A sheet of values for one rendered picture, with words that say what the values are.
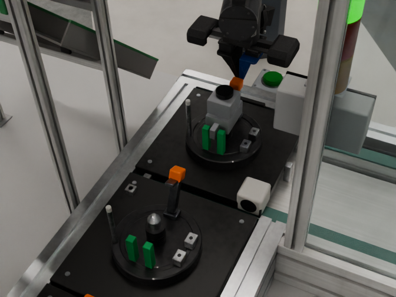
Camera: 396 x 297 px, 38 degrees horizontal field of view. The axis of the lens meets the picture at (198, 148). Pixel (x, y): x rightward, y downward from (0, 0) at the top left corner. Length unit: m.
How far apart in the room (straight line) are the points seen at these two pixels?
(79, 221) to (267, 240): 0.31
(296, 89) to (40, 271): 0.48
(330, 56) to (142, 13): 1.02
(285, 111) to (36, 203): 0.57
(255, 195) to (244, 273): 0.13
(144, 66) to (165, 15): 0.48
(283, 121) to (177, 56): 0.71
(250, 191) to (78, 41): 0.37
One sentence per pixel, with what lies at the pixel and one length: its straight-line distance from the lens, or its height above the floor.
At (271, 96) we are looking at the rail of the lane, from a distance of 1.17.
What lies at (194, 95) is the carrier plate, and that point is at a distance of 1.16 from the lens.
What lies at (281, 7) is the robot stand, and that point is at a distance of 1.39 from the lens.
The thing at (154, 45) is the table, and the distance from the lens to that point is 1.49.
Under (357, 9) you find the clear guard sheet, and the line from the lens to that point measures 0.63.
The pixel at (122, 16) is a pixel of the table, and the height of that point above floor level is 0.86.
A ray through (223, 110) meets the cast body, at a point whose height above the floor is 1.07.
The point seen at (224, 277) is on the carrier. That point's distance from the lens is 0.88.
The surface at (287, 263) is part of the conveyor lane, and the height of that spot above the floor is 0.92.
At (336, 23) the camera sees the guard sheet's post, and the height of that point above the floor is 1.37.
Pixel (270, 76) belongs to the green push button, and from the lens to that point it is 1.20.
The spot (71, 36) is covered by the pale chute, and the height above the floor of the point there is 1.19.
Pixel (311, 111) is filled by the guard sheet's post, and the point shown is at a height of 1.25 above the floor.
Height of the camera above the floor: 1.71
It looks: 45 degrees down
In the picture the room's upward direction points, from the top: 2 degrees counter-clockwise
